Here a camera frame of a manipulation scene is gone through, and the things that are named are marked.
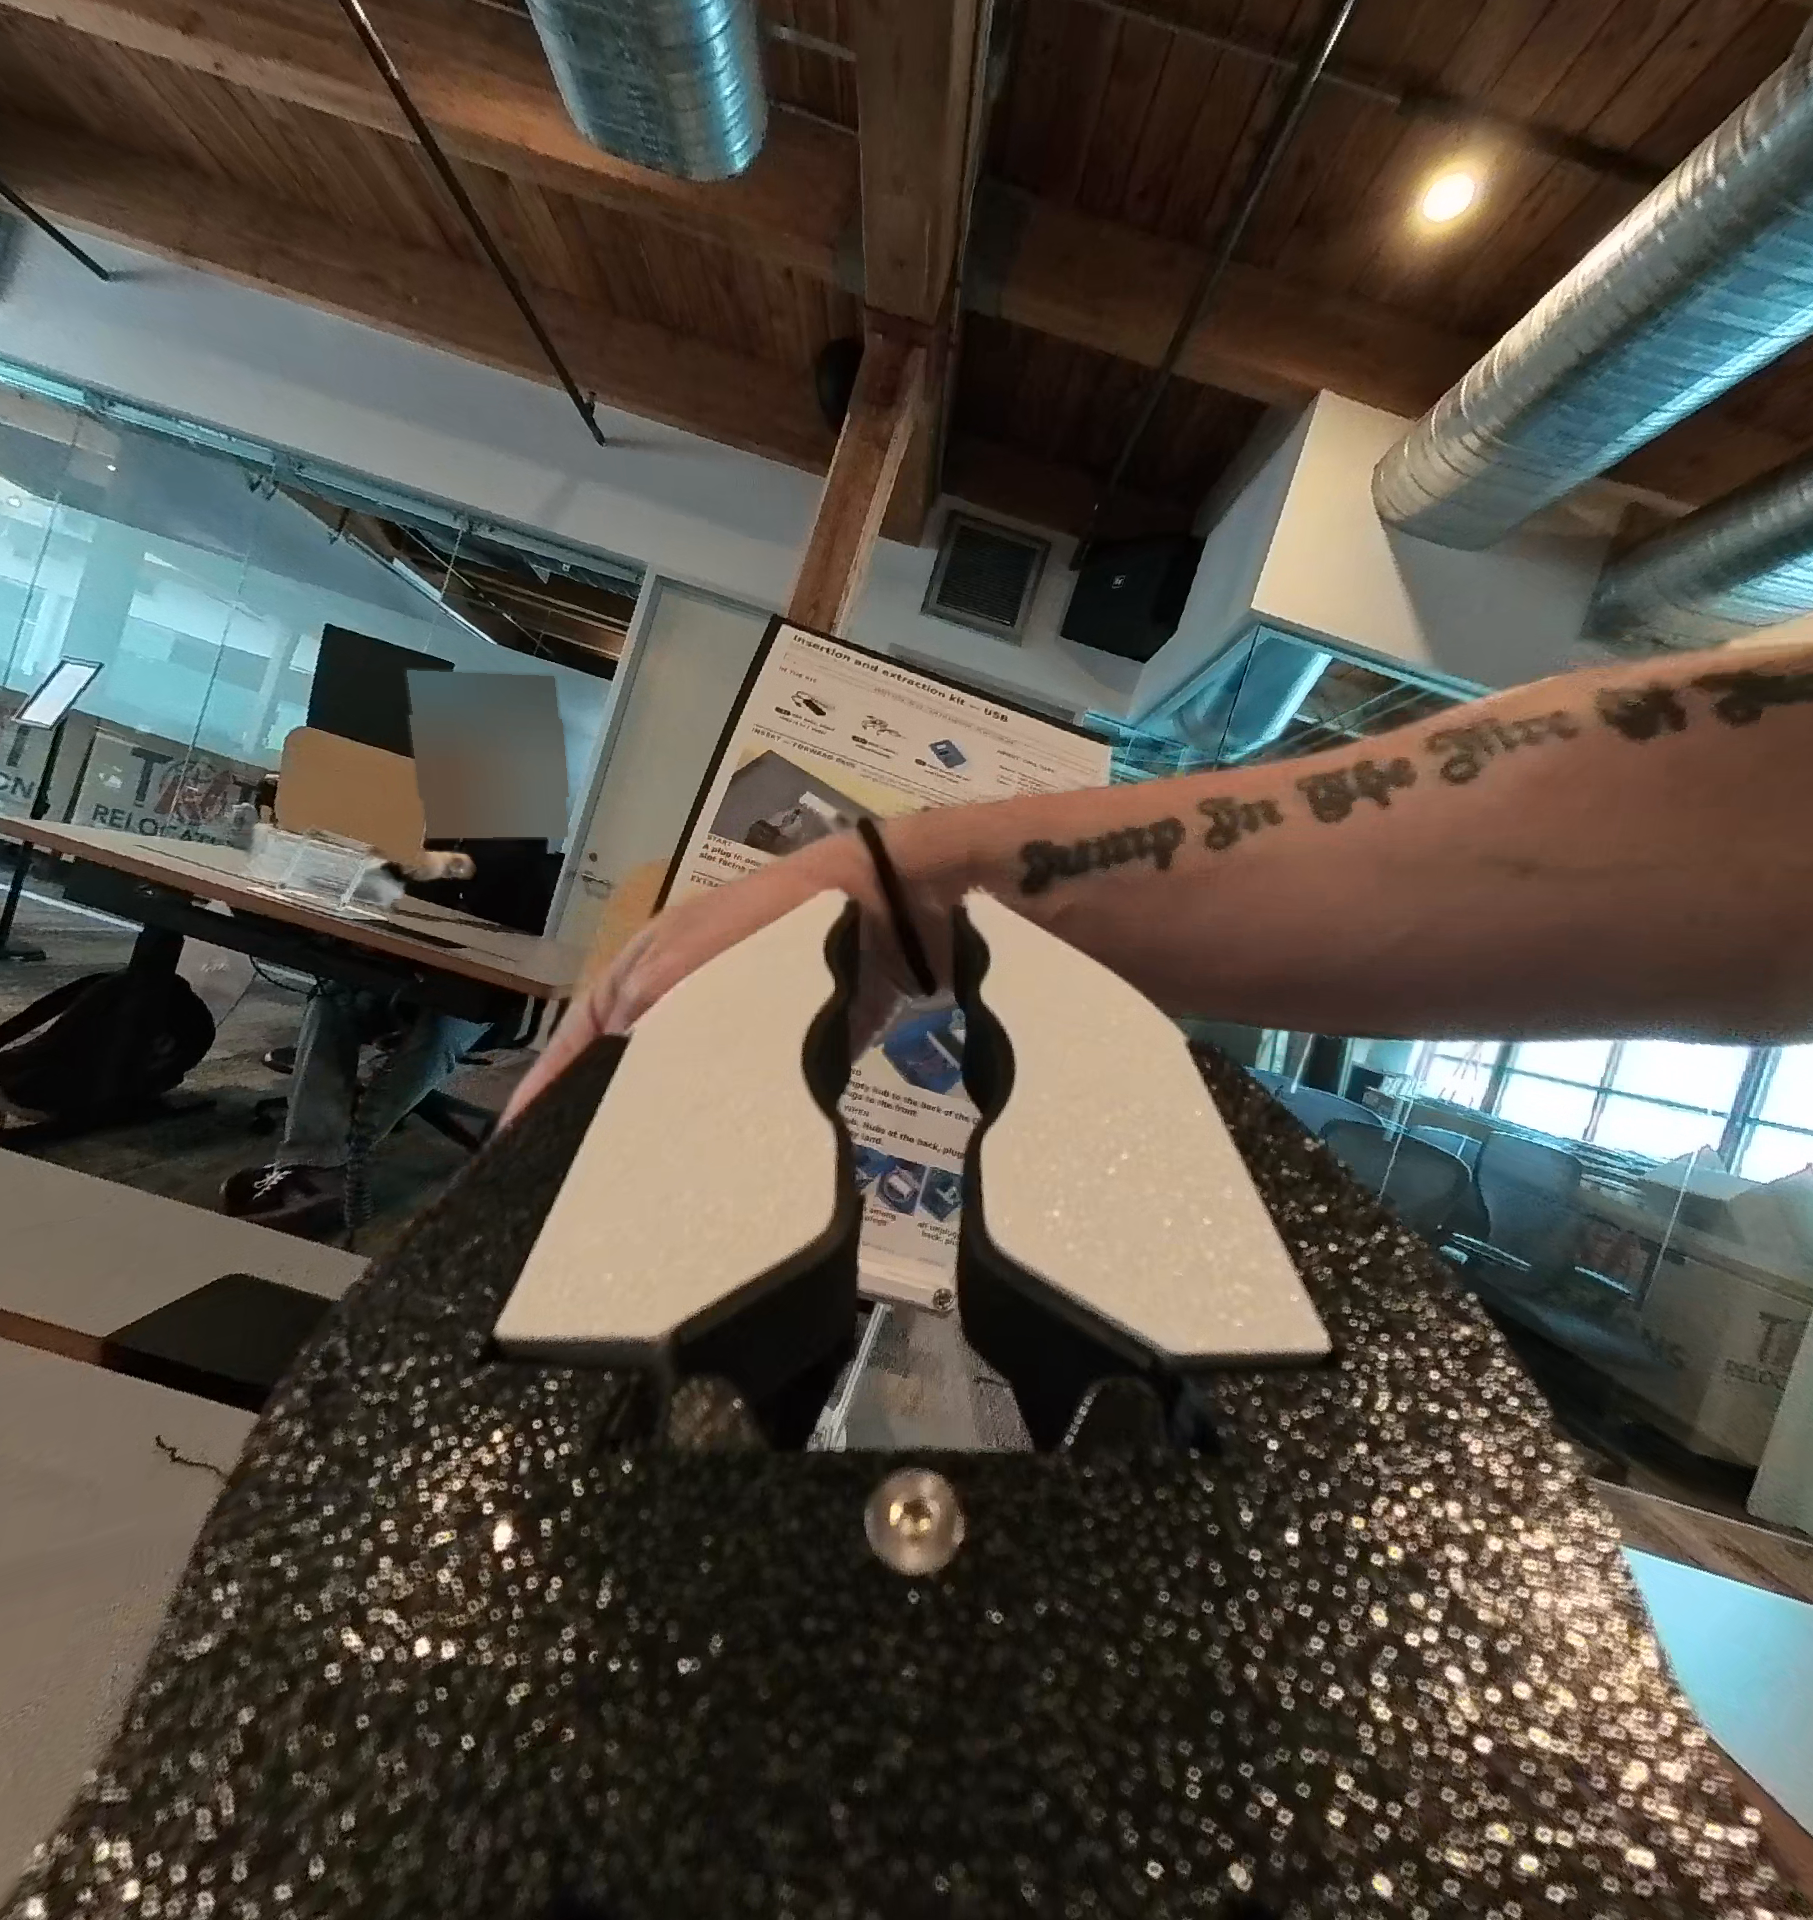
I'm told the person's right hand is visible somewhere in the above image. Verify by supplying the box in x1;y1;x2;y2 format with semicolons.
501;820;890;1126

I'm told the black monitor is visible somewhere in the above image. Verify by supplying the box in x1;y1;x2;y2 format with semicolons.
309;622;457;759

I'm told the black wall speaker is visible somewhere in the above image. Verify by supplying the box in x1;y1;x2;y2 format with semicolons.
1060;533;1205;663

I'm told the silver spiral air duct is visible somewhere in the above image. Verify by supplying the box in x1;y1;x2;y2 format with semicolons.
1587;434;1813;650
1370;0;1813;550
523;0;771;181

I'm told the metal wall vent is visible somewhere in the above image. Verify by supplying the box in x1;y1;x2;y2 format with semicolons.
923;510;1051;643

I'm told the black flat pad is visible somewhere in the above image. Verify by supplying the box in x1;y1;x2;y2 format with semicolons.
103;1272;375;1412

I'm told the wooden board acrylic stand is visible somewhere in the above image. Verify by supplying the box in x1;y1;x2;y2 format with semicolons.
273;726;428;871

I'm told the black backpack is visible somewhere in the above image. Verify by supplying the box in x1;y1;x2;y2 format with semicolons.
0;967;218;1124

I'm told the clear plastic tray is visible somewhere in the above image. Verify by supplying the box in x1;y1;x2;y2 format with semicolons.
247;820;372;913

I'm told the floor sign stand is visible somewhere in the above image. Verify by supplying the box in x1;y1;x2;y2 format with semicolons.
0;655;104;964

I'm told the grid window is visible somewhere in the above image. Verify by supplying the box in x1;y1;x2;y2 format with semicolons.
1387;1033;1813;1186

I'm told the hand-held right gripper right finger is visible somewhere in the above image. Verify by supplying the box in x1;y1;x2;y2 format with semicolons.
949;893;1334;1454

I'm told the person's right forearm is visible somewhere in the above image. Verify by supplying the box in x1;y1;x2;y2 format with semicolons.
869;636;1813;1052

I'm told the black ceiling pipe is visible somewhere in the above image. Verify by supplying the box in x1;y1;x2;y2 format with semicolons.
1116;0;1362;504
336;0;607;445

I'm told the wooden desk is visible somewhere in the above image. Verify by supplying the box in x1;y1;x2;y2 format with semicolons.
0;815;594;1052

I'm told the white door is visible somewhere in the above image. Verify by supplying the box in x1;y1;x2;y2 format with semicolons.
563;577;773;937

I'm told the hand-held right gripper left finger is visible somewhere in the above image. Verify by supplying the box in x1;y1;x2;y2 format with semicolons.
492;900;867;1449

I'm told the wooden post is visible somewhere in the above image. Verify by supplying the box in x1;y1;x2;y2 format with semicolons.
785;322;937;640

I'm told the black wrist band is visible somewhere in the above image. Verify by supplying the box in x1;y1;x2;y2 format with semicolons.
854;815;941;998

